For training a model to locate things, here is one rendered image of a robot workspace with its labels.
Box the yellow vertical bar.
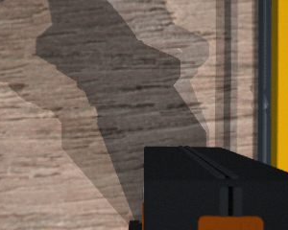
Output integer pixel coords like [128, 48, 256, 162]
[271, 0, 288, 172]

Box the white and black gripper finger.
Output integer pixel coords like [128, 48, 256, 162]
[129, 220, 142, 230]

